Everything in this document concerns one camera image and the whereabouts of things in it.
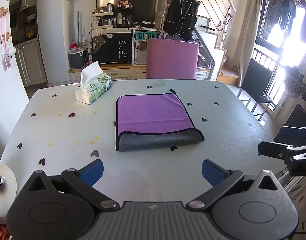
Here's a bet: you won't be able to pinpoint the beige curtain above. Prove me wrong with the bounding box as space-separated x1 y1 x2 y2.
238 0 265 88

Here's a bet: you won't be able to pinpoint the yellow kettle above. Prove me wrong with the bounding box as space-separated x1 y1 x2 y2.
24 23 38 40

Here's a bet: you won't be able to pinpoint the red patterned cloth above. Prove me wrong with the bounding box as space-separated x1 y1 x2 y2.
0 216 12 240

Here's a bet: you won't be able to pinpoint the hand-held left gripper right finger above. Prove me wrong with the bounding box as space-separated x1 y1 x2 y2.
185 159 281 211

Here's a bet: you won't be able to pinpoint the black jacket with white piping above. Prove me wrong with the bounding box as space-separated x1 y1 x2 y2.
163 0 200 41

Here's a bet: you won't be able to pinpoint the black metal chair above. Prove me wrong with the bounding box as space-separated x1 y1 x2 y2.
236 58 275 121

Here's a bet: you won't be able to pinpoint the staircase with metal railing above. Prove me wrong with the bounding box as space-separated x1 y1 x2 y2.
187 0 241 85

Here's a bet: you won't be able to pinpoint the mesh net bag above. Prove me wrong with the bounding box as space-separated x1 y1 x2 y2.
283 67 306 99

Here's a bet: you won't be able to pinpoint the low wooden drawer cabinet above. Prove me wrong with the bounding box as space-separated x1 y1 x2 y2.
69 63 211 82

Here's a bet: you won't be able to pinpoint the white paper roll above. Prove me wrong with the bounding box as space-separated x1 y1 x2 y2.
0 159 18 217

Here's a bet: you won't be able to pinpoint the pink wall hook strip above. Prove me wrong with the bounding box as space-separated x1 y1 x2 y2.
0 7 17 69

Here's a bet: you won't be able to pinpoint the teal sign plate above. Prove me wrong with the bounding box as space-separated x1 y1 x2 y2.
133 31 159 41

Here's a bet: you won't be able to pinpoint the hanging dark clothes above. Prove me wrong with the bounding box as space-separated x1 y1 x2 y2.
266 0 298 32

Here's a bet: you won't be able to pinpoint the green printed tissue pack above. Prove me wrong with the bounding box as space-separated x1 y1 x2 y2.
75 61 112 105

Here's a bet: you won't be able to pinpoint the white rack with bottles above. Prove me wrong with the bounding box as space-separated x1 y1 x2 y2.
90 1 134 29

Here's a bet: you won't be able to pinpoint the purple and grey towel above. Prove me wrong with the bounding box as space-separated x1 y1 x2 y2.
115 93 205 152

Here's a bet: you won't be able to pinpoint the black have a nice day sign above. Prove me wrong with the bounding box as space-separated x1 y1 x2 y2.
92 32 132 64

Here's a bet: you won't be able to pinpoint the pink chair back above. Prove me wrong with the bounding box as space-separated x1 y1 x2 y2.
145 39 200 80

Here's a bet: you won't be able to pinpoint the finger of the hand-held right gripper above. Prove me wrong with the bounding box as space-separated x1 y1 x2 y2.
280 126 306 143
258 141 306 160

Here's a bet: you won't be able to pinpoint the cream kitchen cabinet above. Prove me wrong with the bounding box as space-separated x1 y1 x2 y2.
14 39 48 87

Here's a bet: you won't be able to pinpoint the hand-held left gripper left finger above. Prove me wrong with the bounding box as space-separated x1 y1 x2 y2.
26 159 120 211

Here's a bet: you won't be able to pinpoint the grey plastic bucket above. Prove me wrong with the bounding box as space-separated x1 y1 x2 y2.
69 50 87 68

